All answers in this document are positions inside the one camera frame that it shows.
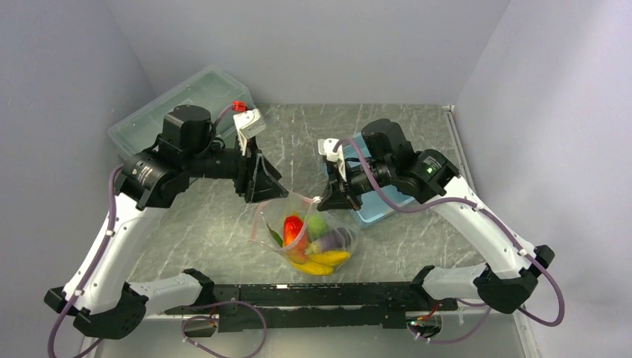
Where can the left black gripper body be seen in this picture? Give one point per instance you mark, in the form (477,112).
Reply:
(245,183)

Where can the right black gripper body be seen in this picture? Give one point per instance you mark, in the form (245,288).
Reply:
(356,177)

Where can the light blue plastic basket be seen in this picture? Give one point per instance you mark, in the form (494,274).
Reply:
(374,209)

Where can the small green lime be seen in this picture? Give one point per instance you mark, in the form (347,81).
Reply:
(316,226)

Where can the dark purple eggplant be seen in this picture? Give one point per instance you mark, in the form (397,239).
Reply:
(328,242)

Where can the clear zip top bag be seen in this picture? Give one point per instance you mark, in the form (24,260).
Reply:
(275,211)

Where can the red orange mango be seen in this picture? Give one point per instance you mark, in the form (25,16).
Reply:
(292,227)

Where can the green chili pepper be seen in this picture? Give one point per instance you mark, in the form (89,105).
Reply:
(275,236)

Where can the yellow banana bunch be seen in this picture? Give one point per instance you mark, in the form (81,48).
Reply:
(322,264)

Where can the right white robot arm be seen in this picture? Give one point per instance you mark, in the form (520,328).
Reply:
(512,266)

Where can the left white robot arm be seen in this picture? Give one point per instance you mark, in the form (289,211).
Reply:
(101,300)

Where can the clear green storage box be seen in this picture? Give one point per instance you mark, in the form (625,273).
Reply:
(210,88)

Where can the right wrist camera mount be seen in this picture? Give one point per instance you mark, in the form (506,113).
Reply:
(383,139)

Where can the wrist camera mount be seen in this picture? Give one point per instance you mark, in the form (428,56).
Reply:
(383,139)
(190,131)

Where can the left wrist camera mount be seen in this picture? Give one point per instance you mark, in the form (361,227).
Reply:
(190,131)

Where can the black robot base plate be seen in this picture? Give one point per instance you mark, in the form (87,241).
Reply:
(390,305)

